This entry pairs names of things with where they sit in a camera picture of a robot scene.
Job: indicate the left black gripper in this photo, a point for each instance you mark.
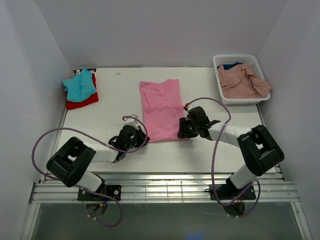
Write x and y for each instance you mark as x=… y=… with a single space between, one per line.
x=141 y=135

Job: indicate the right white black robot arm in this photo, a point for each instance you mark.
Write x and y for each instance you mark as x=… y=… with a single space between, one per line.
x=259 y=149

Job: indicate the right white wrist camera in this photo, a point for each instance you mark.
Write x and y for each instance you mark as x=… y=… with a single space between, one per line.
x=189 y=110

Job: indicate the teal folded t shirt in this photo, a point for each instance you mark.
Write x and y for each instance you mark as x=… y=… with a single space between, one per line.
x=80 y=87

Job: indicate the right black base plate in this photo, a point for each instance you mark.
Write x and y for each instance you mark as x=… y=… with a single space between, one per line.
x=224 y=193

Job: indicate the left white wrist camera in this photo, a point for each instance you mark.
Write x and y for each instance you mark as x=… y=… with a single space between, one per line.
x=132 y=121

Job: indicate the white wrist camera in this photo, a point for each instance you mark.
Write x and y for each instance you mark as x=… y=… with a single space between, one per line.
x=132 y=121
x=189 y=110

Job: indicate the red folded t shirt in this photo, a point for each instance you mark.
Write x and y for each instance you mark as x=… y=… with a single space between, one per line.
x=94 y=98

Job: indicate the aluminium frame rail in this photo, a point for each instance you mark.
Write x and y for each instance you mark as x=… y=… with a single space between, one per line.
x=164 y=188

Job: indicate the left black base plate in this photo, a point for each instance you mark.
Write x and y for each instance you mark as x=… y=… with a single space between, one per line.
x=111 y=190

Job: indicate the beige t shirt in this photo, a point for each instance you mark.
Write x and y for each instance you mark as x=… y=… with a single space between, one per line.
x=240 y=82

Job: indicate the blue t shirt in basket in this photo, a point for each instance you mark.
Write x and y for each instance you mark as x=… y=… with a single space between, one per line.
x=229 y=66

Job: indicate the pink t shirt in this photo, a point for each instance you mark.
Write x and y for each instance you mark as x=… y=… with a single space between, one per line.
x=162 y=109

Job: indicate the white plastic basket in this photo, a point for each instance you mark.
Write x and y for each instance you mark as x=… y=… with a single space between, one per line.
x=243 y=58

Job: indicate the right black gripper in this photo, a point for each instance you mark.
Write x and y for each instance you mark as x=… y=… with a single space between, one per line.
x=183 y=132

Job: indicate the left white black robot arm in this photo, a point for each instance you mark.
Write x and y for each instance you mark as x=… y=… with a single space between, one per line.
x=70 y=163

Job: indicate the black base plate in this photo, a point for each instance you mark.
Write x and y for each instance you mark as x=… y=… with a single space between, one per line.
x=224 y=193
x=111 y=190

